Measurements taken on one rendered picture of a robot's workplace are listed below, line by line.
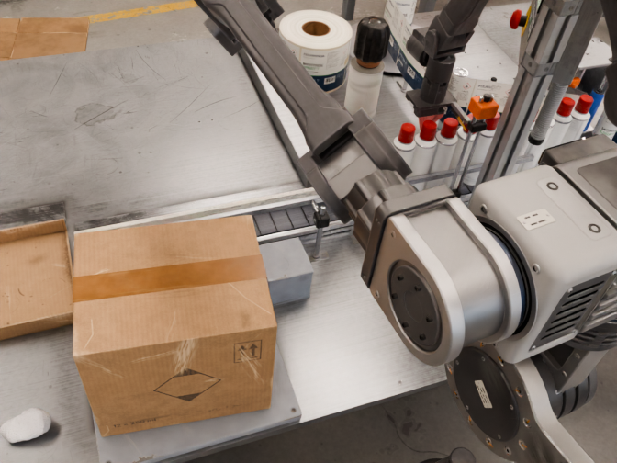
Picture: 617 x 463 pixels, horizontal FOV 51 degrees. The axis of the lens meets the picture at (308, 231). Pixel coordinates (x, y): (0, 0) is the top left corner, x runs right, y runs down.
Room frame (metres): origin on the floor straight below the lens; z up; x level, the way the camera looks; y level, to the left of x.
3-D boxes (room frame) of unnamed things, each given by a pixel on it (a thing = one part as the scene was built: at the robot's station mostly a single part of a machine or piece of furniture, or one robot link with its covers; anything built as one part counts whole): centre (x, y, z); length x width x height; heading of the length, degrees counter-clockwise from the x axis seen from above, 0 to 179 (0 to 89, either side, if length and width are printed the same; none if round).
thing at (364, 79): (1.39, -0.09, 1.03); 0.09 x 0.09 x 0.30
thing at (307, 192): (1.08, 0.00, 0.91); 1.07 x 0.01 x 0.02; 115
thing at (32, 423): (0.46, 0.45, 0.85); 0.08 x 0.07 x 0.04; 81
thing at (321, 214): (0.96, -0.01, 0.91); 0.07 x 0.03 x 0.16; 25
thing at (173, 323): (0.62, 0.21, 0.99); 0.30 x 0.24 x 0.27; 108
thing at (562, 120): (1.30, -0.57, 0.98); 0.05 x 0.05 x 0.20
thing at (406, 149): (1.13, -0.19, 0.98); 0.05 x 0.05 x 0.20
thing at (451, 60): (1.22, -0.24, 1.19); 0.07 x 0.06 x 0.07; 31
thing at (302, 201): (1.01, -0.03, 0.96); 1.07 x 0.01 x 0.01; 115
